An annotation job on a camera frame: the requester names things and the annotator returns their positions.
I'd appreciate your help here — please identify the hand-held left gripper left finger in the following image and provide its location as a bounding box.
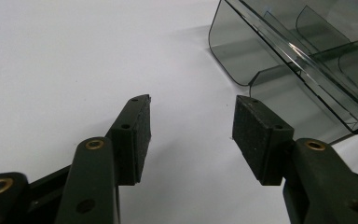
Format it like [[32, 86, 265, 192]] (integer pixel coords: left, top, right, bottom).
[[55, 93, 152, 224]]

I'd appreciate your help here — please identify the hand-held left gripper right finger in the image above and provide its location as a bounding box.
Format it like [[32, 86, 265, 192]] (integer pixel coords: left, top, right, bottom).
[[231, 94, 358, 224]]

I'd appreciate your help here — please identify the smoky clear compartment box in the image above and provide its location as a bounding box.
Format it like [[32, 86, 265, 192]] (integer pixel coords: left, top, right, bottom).
[[208, 0, 358, 146]]

